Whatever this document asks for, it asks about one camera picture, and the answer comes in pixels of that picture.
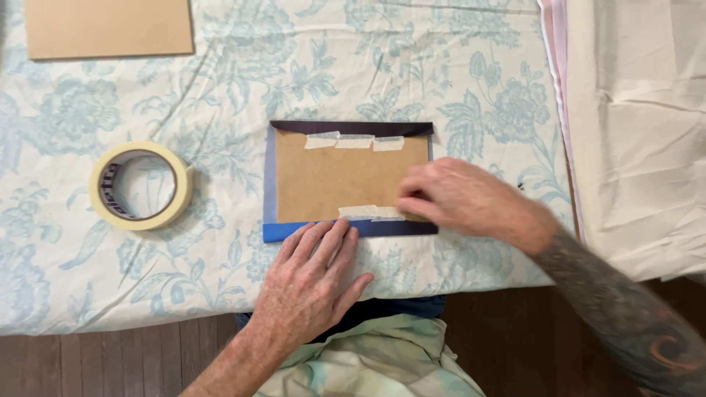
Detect person's right hand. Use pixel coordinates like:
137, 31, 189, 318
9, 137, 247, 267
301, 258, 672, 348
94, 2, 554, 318
395, 157, 561, 258

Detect blue floral tablecloth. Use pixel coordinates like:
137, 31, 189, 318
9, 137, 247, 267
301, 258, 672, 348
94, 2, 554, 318
0, 0, 575, 336

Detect tan cardboard board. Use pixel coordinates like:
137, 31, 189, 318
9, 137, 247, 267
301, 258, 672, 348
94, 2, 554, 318
23, 0, 195, 61

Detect brown cardboard panel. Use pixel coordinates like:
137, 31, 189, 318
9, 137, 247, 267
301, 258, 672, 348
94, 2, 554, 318
275, 129, 430, 224

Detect dark blue paper sheet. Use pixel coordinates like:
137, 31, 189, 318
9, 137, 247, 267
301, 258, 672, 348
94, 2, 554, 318
263, 119, 440, 244

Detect cream masking tape roll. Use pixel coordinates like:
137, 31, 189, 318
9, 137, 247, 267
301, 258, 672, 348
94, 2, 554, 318
88, 140, 195, 232

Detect person's left hand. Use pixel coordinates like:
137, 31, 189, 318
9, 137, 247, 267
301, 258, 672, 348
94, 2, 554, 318
246, 218, 375, 354

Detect plain cream cloth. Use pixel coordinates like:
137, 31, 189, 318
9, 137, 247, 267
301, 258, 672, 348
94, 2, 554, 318
566, 0, 706, 285

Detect pink and white fabric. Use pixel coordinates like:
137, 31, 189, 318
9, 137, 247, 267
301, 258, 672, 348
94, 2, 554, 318
537, 0, 586, 244

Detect pale green shirt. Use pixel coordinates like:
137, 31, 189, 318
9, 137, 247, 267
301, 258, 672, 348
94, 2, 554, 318
253, 313, 487, 397

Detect masking tape strip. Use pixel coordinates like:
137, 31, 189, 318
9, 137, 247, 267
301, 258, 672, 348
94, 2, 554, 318
304, 130, 340, 150
372, 135, 406, 152
335, 134, 375, 150
371, 207, 407, 223
338, 205, 379, 221

